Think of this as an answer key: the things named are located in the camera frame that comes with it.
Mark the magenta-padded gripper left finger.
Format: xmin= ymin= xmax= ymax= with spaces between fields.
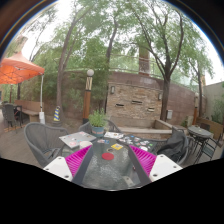
xmin=43 ymin=144 xmax=98 ymax=187

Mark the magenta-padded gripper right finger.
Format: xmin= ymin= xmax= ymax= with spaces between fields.
xmin=125 ymin=144 xmax=184 ymax=187

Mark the black laptop with stickers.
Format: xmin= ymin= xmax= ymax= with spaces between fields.
xmin=116 ymin=133 xmax=158 ymax=153

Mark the silver laptop with stickers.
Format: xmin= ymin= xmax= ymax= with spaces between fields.
xmin=58 ymin=130 xmax=97 ymax=150

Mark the flat round red coaster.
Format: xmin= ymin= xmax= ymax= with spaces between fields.
xmin=101 ymin=152 xmax=115 ymax=161

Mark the yellow square card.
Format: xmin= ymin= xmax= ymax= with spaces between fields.
xmin=110 ymin=143 xmax=124 ymax=151

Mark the black jacket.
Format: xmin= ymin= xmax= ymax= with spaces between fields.
xmin=156 ymin=129 xmax=190 ymax=163

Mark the green plant in blue pot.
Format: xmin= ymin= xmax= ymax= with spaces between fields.
xmin=88 ymin=108 xmax=108 ymax=138

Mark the grey chair holding jacket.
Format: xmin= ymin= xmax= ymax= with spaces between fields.
xmin=151 ymin=126 xmax=198 ymax=166

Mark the yellow blue striped cone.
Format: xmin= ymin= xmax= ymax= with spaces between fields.
xmin=53 ymin=105 xmax=62 ymax=123

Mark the round dark patio table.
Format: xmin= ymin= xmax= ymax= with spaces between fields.
xmin=187 ymin=125 xmax=214 ymax=158

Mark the black metal patio chair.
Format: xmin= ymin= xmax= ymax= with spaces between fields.
xmin=199 ymin=133 xmax=224 ymax=161

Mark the wooden bench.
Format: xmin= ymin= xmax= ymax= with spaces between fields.
xmin=14 ymin=99 xmax=43 ymax=123

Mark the orange canopy tent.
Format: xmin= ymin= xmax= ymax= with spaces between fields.
xmin=0 ymin=50 xmax=46 ymax=124

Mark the wooden lamp post white globe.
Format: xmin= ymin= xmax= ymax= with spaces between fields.
xmin=82 ymin=68 xmax=95 ymax=124

